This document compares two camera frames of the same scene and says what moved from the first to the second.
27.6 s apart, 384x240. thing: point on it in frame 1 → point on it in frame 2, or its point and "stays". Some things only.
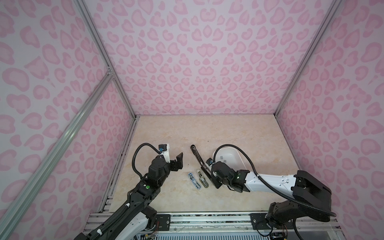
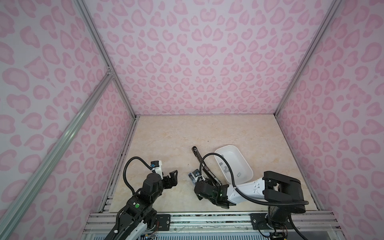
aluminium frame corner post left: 103,51 stays
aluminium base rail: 192,222 stays
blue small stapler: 196,183 stays
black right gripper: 213,178 → 199,196
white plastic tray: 231,156 stays
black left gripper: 175,167 → 169,184
